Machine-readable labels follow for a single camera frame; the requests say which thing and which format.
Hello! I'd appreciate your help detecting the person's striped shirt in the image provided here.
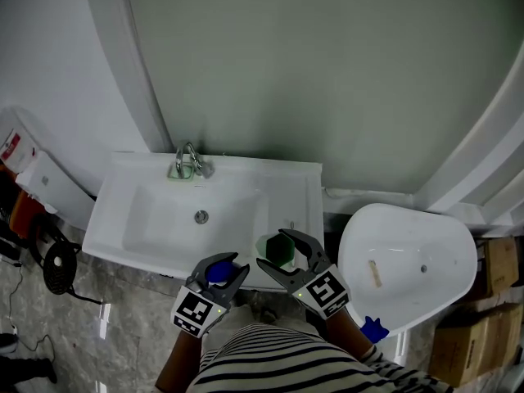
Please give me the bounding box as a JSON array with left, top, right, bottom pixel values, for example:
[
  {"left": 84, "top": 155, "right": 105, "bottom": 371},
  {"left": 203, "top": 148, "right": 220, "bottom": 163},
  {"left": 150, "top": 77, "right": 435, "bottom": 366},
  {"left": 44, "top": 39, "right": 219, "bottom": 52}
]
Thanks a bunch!
[{"left": 190, "top": 323, "right": 455, "bottom": 393}]

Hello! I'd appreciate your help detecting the person's left forearm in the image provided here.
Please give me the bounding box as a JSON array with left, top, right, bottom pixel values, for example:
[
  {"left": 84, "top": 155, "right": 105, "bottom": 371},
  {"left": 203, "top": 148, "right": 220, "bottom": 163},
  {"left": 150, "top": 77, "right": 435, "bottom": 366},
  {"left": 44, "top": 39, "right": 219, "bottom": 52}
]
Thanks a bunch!
[{"left": 155, "top": 332, "right": 205, "bottom": 393}]

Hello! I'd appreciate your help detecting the small cardboard box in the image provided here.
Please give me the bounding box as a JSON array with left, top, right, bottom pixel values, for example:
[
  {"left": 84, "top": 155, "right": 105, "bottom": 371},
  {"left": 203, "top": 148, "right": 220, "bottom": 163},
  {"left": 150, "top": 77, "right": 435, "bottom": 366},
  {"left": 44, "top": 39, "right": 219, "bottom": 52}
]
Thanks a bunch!
[{"left": 482, "top": 237, "right": 521, "bottom": 296}]

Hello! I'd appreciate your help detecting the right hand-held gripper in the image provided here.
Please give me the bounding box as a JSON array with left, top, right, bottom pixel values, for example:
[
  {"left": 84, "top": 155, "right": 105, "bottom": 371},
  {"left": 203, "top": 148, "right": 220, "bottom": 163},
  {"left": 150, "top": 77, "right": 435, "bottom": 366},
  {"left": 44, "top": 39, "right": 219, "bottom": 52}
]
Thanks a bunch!
[{"left": 256, "top": 228, "right": 351, "bottom": 320}]

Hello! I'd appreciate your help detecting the person's right forearm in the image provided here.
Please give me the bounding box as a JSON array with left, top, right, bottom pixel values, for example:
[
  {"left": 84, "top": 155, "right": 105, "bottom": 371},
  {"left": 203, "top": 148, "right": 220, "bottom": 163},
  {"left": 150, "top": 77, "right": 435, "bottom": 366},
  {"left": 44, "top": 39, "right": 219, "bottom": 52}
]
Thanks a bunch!
[{"left": 325, "top": 311, "right": 376, "bottom": 362}]

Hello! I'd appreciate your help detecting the black floor object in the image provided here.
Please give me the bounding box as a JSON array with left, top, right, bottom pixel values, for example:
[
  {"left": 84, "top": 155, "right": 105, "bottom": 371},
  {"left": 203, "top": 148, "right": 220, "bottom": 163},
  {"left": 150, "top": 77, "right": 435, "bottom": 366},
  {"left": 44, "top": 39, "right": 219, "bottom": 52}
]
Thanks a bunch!
[{"left": 0, "top": 356, "right": 58, "bottom": 393}]

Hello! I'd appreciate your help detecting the green hexagonal cup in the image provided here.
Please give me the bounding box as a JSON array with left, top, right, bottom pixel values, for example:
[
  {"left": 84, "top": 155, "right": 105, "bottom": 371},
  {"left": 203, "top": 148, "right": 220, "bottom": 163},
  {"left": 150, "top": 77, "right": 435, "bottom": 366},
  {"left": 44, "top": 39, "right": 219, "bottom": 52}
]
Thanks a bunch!
[{"left": 255, "top": 229, "right": 296, "bottom": 272}]

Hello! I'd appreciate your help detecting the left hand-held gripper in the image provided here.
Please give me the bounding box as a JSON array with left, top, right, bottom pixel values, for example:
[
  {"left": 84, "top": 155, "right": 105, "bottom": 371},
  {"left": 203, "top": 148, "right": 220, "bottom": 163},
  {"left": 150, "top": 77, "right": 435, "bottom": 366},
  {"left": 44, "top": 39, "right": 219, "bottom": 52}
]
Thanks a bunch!
[{"left": 170, "top": 251, "right": 251, "bottom": 339}]

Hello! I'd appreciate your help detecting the chrome faucet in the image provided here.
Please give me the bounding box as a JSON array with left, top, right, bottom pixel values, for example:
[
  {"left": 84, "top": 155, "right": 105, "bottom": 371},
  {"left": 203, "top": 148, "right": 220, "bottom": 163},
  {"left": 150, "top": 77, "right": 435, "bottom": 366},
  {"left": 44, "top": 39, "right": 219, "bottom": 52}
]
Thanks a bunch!
[{"left": 174, "top": 140, "right": 216, "bottom": 179}]

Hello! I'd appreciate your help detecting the thin floor cable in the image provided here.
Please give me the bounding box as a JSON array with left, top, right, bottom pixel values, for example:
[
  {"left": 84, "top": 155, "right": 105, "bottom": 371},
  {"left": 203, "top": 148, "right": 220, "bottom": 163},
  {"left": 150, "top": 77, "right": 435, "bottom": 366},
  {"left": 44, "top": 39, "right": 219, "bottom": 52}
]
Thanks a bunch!
[{"left": 7, "top": 260, "right": 54, "bottom": 351}]

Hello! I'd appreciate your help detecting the large cardboard box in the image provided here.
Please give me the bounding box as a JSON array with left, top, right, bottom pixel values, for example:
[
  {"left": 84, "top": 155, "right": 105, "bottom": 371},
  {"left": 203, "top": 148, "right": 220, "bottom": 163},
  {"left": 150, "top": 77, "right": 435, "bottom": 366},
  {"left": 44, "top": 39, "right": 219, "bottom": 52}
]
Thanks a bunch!
[{"left": 427, "top": 303, "right": 524, "bottom": 386}]

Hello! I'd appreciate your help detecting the wooden stick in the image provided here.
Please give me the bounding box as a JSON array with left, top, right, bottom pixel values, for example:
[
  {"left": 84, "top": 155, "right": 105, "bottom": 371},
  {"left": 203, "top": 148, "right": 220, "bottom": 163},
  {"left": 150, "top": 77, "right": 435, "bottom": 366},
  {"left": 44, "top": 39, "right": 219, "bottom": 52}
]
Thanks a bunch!
[{"left": 367, "top": 259, "right": 383, "bottom": 289}]

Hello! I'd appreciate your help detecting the small blue object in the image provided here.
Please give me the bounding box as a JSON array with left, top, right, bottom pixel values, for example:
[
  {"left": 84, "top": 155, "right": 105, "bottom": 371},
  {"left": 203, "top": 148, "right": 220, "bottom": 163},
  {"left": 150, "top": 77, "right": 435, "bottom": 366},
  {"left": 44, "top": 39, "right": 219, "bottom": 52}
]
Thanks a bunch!
[{"left": 206, "top": 261, "right": 238, "bottom": 284}]

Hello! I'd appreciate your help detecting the white sink vanity cabinet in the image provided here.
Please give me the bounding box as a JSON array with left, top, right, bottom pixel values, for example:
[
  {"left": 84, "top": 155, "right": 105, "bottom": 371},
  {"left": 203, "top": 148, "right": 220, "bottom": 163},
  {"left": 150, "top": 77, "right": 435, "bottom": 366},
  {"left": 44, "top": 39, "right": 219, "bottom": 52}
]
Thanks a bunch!
[{"left": 81, "top": 151, "right": 324, "bottom": 292}]

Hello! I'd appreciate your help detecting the black round floor fan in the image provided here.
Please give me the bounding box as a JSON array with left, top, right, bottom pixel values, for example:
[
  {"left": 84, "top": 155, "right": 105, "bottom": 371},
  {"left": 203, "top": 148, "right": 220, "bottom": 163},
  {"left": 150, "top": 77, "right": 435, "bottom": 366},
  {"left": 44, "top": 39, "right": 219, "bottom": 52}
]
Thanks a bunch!
[{"left": 30, "top": 213, "right": 102, "bottom": 305}]

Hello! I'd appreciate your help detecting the blue cloth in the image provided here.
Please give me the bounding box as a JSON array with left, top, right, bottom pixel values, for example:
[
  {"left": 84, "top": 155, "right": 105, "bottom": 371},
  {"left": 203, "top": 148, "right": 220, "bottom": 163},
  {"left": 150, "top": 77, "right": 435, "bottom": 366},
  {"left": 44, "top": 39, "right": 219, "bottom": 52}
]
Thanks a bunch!
[{"left": 359, "top": 315, "right": 390, "bottom": 346}]

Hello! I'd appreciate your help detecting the orange box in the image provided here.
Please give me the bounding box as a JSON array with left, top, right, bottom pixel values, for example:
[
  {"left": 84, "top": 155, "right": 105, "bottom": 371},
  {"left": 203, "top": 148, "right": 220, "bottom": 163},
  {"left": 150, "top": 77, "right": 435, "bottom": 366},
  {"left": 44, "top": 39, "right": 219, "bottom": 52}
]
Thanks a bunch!
[{"left": 0, "top": 165, "right": 42, "bottom": 241}]

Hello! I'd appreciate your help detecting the white water dispenser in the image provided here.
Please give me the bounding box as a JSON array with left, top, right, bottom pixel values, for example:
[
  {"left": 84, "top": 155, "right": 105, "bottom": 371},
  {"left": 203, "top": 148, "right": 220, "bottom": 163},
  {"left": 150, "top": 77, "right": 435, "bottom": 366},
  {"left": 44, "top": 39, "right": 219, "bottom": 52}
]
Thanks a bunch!
[{"left": 0, "top": 106, "right": 97, "bottom": 231}]

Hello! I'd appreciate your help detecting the white bathtub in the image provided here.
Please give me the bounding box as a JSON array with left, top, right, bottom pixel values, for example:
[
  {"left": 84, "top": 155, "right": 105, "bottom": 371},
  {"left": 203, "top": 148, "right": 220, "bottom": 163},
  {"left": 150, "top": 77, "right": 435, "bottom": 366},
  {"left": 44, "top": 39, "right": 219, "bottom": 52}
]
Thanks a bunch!
[{"left": 337, "top": 202, "right": 478, "bottom": 339}]

